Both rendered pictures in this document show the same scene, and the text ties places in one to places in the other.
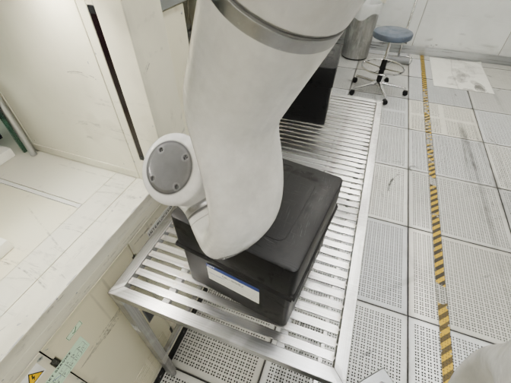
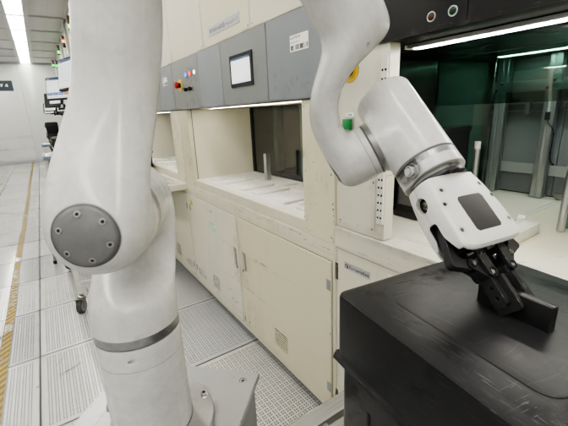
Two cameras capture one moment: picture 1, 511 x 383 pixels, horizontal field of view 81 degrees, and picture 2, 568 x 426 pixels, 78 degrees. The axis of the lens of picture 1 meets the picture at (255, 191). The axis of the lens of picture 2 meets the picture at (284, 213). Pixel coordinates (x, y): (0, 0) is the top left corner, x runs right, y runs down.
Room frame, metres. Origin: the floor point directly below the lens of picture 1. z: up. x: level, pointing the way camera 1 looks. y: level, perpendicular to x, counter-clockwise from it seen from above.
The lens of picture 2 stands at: (0.46, -0.44, 1.24)
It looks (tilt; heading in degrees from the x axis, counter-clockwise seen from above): 16 degrees down; 126
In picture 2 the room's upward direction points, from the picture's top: 3 degrees counter-clockwise
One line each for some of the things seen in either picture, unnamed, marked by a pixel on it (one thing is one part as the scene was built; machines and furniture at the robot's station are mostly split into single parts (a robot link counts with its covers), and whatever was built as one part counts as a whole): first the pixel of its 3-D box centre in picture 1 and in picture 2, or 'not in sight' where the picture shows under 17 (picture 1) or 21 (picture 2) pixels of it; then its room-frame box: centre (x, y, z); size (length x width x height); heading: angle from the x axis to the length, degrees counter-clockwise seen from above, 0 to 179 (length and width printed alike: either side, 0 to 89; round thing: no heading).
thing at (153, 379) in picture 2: not in sight; (147, 377); (0.00, -0.21, 0.85); 0.19 x 0.19 x 0.18
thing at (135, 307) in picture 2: not in sight; (130, 243); (-0.02, -0.18, 1.07); 0.19 x 0.12 x 0.24; 133
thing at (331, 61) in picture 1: (302, 80); not in sight; (1.32, -0.21, 0.89); 0.29 x 0.29 x 0.25; 74
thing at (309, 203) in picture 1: (261, 206); (508, 341); (0.46, -0.01, 0.98); 0.29 x 0.29 x 0.13; 62
